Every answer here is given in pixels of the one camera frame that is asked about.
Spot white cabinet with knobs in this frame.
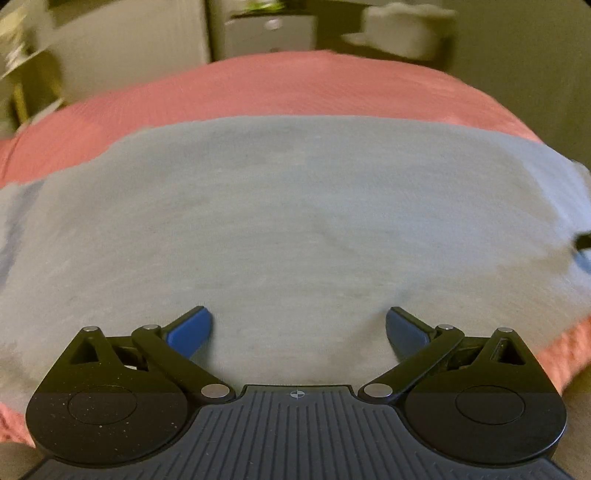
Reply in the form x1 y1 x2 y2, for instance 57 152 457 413
224 13 320 61

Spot pink ribbed bedspread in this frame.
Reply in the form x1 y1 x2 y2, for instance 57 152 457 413
0 48 591 449

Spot grey pants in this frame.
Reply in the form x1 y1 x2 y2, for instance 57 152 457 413
0 115 591 411

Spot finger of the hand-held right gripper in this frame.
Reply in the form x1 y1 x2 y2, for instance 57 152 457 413
571 232 591 269

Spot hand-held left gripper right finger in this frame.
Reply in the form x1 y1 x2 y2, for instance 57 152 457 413
359 306 540 407

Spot white wardrobe panel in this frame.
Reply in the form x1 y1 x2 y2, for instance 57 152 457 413
59 0 212 103

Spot yellow-legged side shelf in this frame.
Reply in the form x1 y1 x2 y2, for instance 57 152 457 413
0 0 64 136

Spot white box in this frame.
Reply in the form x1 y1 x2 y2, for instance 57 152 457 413
342 2 457 62

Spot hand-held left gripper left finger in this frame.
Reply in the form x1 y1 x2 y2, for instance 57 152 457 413
54 306 237 406

